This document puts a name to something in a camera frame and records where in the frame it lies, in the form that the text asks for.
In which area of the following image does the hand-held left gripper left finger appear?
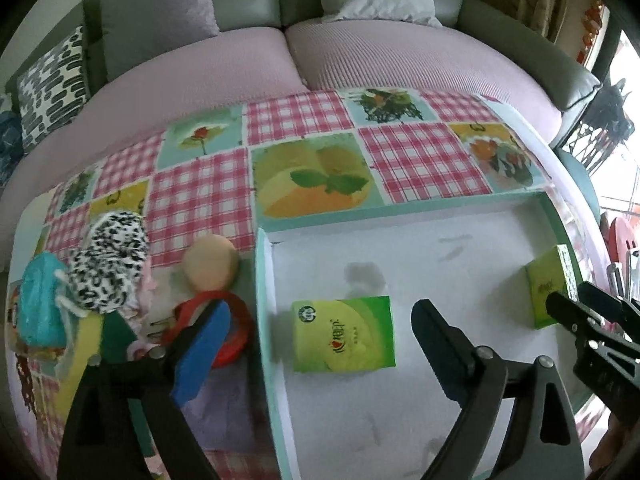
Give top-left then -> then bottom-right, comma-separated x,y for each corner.
56,302 -> 233,480

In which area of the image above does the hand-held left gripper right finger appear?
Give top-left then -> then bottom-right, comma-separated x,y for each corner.
410,299 -> 587,480

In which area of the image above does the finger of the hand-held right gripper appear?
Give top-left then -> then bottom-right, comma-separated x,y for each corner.
579,281 -> 640,323
545,290 -> 640,411

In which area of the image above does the green tissue pack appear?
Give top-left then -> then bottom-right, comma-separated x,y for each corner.
526,245 -> 584,330
291,296 -> 397,374

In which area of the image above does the red tape ring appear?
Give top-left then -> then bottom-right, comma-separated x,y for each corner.
162,290 -> 254,368

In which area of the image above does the teal white cardboard box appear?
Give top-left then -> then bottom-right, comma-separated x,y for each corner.
254,190 -> 587,480

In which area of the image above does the person's right hand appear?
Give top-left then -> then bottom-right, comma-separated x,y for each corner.
589,410 -> 640,472

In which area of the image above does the red stool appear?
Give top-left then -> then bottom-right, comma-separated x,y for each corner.
606,214 -> 640,262

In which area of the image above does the beige egg sponge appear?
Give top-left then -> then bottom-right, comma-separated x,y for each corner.
182,235 -> 240,292

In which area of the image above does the leopard print cloth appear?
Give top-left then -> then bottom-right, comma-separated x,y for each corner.
66,211 -> 150,317

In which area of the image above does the printed checked tablecloth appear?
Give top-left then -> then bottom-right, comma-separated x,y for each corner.
10,87 -> 601,480

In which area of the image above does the teal plastic case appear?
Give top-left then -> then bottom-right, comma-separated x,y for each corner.
19,253 -> 71,348

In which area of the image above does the black drying rack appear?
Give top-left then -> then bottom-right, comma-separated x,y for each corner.
564,79 -> 636,173

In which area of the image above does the grey leather sofa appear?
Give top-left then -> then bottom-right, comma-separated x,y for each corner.
0,0 -> 606,201

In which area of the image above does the pink ribbed seat cover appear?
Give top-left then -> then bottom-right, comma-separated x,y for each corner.
285,17 -> 562,146
10,26 -> 307,196

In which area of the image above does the blue checked cloth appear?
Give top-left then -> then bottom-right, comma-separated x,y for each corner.
0,110 -> 24,188

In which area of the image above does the black white patterned pillow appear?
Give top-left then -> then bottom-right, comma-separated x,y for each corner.
17,25 -> 87,152

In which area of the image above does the grey cushion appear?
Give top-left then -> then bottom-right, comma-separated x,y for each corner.
101,0 -> 221,82

